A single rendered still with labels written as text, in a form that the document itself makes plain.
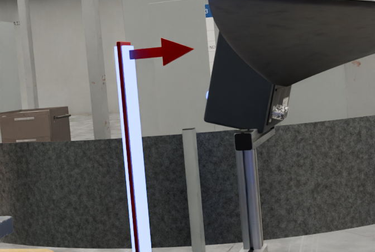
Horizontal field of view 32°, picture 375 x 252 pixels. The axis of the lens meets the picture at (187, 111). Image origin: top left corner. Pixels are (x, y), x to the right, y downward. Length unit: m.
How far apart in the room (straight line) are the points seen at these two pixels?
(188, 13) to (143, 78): 0.85
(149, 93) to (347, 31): 6.49
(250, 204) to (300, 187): 1.27
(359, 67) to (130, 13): 3.08
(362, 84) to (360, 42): 4.21
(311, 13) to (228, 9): 0.06
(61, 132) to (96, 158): 5.01
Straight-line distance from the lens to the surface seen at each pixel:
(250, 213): 1.10
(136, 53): 0.56
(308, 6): 0.46
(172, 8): 6.91
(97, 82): 11.80
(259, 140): 1.13
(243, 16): 0.50
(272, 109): 1.15
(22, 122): 7.32
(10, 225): 0.85
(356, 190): 2.46
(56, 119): 7.27
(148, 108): 7.02
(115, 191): 2.37
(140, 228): 0.57
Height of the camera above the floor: 1.16
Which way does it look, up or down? 3 degrees down
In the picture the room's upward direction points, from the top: 5 degrees counter-clockwise
